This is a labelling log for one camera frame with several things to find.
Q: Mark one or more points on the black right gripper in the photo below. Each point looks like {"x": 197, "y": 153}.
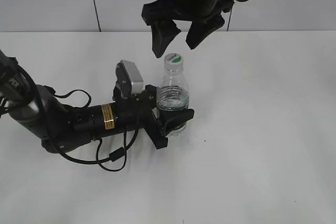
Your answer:
{"x": 159, "y": 15}

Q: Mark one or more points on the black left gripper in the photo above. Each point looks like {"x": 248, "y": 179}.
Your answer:
{"x": 135, "y": 112}

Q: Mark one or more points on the clear Cestbon water bottle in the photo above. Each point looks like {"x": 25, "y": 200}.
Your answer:
{"x": 172, "y": 92}

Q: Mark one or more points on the white green bottle cap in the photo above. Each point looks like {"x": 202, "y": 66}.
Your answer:
{"x": 173, "y": 62}

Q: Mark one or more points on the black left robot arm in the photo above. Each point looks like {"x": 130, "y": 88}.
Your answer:
{"x": 65, "y": 127}

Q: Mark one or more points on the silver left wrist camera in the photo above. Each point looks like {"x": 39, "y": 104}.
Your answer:
{"x": 129, "y": 80}

